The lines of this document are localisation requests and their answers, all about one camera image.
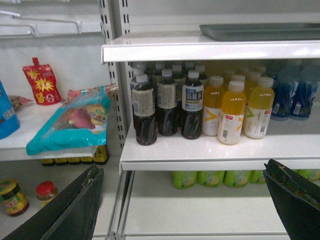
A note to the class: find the orange juice bottle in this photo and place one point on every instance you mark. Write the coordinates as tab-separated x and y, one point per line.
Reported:
212	103
232	112

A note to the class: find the red lid sauce jar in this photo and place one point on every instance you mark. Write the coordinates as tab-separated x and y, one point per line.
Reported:
45	192

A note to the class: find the yellow juice bottle right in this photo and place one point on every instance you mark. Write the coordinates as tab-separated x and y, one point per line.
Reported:
258	112

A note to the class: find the dark tea bottle front left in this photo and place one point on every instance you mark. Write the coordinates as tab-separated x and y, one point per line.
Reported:
144	111

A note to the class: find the white middle shelf board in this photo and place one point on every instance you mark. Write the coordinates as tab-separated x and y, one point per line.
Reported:
293	143

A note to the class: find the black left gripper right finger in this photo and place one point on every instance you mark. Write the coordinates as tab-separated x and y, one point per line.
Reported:
296	200

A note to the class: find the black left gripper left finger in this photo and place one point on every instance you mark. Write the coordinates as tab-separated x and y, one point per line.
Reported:
71	215

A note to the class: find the green drink can row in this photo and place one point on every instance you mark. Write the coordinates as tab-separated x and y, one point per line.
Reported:
215	178

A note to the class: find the white perforated shelf upright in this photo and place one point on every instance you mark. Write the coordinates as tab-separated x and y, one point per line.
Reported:
114	24

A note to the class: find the dark tea bottle blue label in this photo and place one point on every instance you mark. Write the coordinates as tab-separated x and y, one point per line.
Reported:
192	106

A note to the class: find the orange juice bottle front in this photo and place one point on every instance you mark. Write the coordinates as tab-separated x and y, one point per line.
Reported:
232	112

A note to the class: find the blue water bottle pack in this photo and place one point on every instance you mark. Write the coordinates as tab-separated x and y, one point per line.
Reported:
295	87

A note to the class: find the blue snack bag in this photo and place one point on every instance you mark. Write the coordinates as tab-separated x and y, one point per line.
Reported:
9	121

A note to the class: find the dark tea bottle front middle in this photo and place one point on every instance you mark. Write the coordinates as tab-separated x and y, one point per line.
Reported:
167	103

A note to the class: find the silver grey metal tray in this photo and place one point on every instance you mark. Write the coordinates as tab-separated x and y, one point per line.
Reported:
247	32

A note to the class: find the white upper shelf board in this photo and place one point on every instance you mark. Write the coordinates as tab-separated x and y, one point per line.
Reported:
193	45

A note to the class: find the teal snack bag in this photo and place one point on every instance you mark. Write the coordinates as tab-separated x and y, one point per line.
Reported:
81	121

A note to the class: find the red spout pouch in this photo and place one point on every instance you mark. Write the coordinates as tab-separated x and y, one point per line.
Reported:
43	83

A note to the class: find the orange juice bottle left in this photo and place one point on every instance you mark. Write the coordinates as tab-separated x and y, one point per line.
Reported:
212	103

